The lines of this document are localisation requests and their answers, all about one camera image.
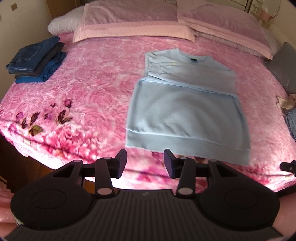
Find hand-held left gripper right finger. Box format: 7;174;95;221
163;149;243;197

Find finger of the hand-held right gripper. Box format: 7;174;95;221
280;160;296;178

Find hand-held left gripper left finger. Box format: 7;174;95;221
53;149;127;198

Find light blue sweatshirt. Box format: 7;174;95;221
125;48;251;166

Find unfolded blue denim jeans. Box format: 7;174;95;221
283;111;296;139

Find beige garment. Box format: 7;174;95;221
276;94;296;114

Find pink floral blanket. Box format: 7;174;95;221
0;30;296;193

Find dark bed base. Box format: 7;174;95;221
0;134;97;193

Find grey pillow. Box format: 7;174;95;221
264;42;296;94

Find folded bright blue garment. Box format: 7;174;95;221
15;51;67;84

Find folded dark grey garment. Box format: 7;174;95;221
35;42;65;78

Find striped ruffled pillow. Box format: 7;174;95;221
196;23;281;56

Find folded blue denim jeans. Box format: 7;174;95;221
6;36;60;75

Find pink pillow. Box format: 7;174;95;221
72;0;197;43
177;6;274;60

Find white ruffled pillow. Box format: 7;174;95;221
47;6;85;35

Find oval mirror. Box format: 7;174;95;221
261;0;281;19

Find wooden door frame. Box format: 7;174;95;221
46;0;80;19

